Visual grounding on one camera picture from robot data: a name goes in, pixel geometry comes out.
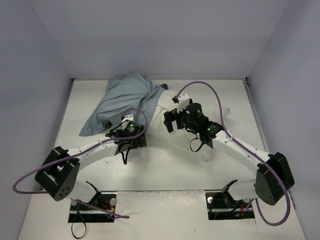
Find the white pillow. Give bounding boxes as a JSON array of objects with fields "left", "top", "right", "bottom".
[{"left": 142, "top": 89, "right": 231, "bottom": 163}]

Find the blue-grey pillowcase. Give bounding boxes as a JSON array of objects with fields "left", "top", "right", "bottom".
[{"left": 79, "top": 72, "right": 165, "bottom": 137}]

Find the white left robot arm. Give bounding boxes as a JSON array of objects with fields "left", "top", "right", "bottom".
[{"left": 35, "top": 120, "right": 147, "bottom": 210}]

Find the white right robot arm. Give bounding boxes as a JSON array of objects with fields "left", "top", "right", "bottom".
[{"left": 164, "top": 103, "right": 295, "bottom": 206}]

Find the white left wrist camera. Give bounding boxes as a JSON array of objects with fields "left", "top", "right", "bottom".
[{"left": 122, "top": 114, "right": 135, "bottom": 123}]

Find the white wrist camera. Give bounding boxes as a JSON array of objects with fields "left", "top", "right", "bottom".
[
  {"left": 172, "top": 93, "right": 192, "bottom": 113},
  {"left": 122, "top": 114, "right": 135, "bottom": 123}
]

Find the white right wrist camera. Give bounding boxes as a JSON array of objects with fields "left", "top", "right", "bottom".
[{"left": 172, "top": 93, "right": 192, "bottom": 113}]

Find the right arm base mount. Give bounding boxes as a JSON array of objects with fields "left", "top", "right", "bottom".
[{"left": 205, "top": 191, "right": 255, "bottom": 221}]

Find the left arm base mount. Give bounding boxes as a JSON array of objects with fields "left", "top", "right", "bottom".
[{"left": 68, "top": 190, "right": 118, "bottom": 223}]

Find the thin black loose cable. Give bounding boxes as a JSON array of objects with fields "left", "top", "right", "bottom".
[{"left": 70, "top": 197, "right": 88, "bottom": 239}]

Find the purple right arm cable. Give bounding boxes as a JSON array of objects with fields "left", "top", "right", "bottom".
[{"left": 172, "top": 81, "right": 292, "bottom": 226}]

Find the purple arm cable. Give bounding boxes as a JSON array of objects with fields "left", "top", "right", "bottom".
[
  {"left": 172, "top": 81, "right": 292, "bottom": 226},
  {"left": 12, "top": 107, "right": 149, "bottom": 219}
]

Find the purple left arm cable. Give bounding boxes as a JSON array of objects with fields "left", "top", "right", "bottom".
[{"left": 12, "top": 107, "right": 149, "bottom": 219}]

